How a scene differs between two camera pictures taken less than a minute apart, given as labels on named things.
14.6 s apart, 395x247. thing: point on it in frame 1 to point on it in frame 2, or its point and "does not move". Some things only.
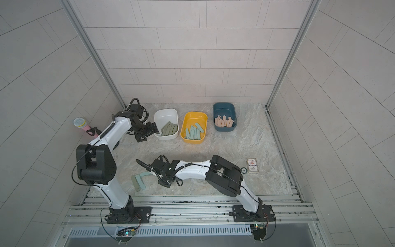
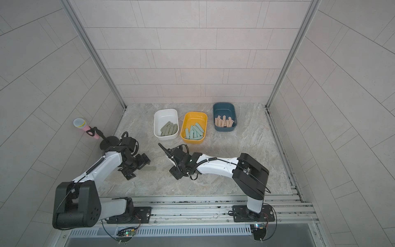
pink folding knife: x=230 y=122 does not move
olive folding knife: x=165 y=129 does not move
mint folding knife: x=192 y=132 does not move
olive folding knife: x=175 y=128 does not move
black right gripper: x=164 y=183 to x=175 y=172
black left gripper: x=151 y=130 to x=130 y=172
